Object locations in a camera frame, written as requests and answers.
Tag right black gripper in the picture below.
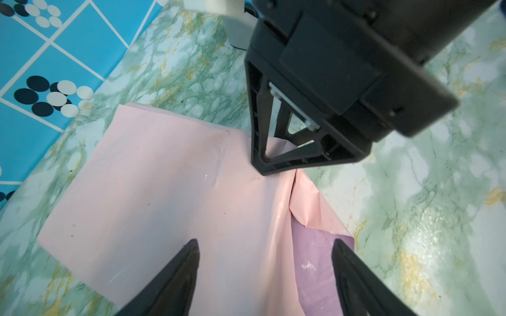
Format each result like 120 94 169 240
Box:
245 1 492 138

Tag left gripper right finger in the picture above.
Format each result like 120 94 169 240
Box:
332 239 416 316

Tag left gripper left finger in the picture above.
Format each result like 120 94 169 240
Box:
117 239 200 315

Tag purple wrapping paper sheet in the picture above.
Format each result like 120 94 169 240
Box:
38 103 354 315

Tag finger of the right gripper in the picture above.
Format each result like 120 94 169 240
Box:
245 60 372 175

